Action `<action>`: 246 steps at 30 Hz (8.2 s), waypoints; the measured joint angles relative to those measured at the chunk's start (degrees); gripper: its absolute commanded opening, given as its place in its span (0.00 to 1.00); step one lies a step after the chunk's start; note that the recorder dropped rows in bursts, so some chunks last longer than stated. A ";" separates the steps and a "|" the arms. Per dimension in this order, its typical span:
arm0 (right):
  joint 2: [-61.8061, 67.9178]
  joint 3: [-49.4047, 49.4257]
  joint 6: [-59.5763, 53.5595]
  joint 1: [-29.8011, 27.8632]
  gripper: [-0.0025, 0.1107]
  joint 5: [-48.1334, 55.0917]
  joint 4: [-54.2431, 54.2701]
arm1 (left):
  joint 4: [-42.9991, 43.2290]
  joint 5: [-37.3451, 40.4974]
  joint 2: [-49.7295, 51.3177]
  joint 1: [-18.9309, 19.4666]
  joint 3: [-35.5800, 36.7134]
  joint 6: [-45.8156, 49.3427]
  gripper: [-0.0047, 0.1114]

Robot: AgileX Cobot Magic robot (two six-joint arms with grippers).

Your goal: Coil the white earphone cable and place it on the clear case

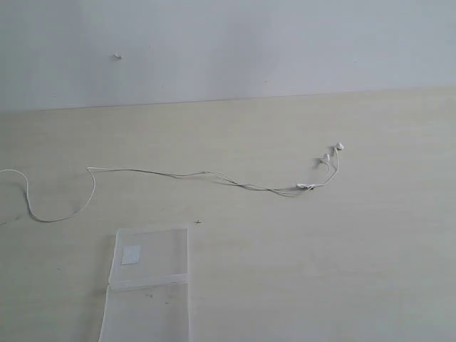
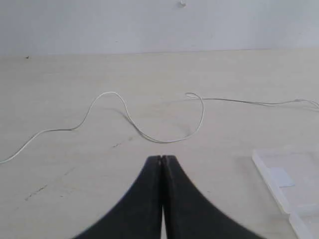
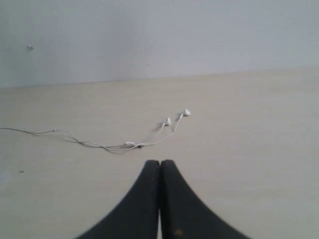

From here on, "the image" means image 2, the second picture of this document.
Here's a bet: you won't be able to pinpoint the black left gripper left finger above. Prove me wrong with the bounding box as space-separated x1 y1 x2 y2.
75 156 162 239

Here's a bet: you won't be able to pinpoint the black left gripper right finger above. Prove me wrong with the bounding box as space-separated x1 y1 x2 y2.
161 155 261 239

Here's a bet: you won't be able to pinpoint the white wired earphones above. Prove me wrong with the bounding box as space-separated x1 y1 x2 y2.
0 92 319 164

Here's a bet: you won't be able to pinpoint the clear plastic storage box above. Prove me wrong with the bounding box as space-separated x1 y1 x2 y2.
252 145 319 239

